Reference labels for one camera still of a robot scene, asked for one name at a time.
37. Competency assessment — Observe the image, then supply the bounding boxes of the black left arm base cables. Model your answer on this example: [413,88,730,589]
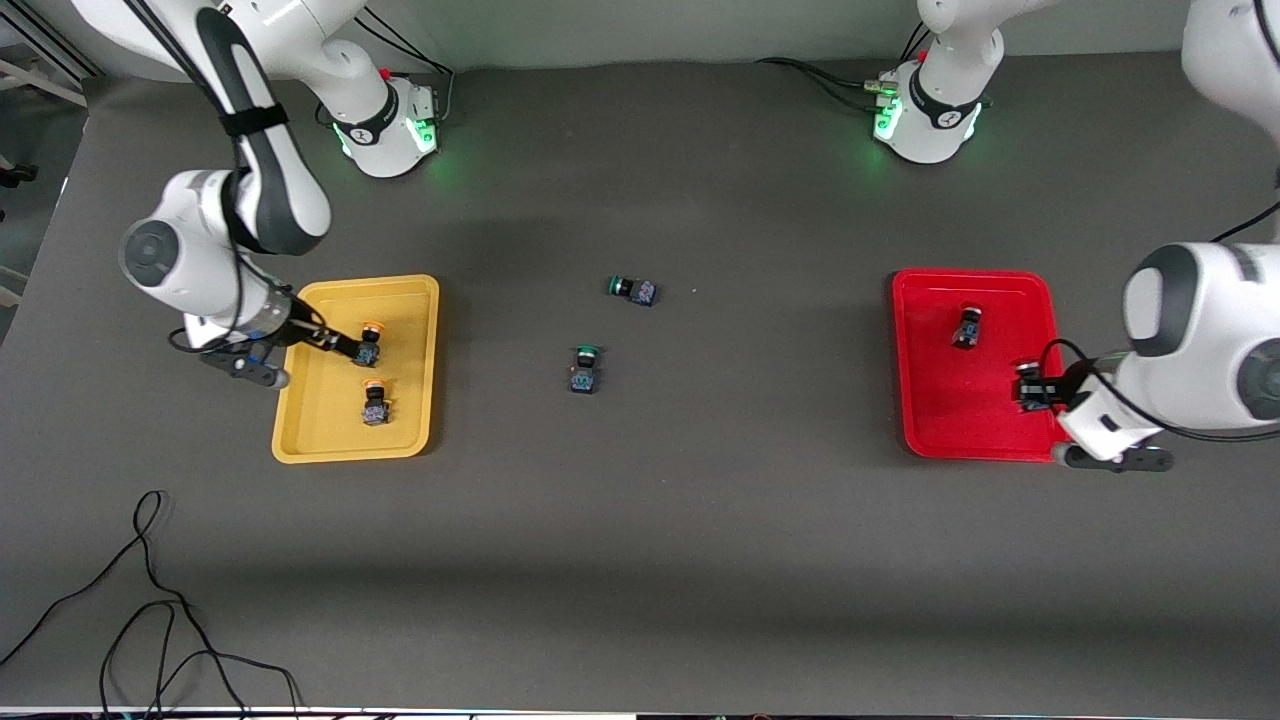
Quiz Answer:
[755,24,937,113]

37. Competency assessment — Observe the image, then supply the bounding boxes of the red plastic tray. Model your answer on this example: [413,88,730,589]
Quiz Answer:
[891,268,1078,464]

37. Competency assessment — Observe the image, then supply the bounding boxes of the thin black loose cable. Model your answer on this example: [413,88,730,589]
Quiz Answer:
[0,489,303,720]

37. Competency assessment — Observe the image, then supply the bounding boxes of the black right arm base cables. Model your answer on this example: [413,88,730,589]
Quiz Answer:
[315,12,457,131]

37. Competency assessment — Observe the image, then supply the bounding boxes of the yellow plastic tray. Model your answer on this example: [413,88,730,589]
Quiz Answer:
[271,274,442,465]

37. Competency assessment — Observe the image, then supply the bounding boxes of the black arm base cables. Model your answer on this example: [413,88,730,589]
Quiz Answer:
[315,12,457,131]
[755,24,937,113]

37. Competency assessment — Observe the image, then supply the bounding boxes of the pale background frame bar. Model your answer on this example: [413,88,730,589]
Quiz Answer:
[0,55,88,109]

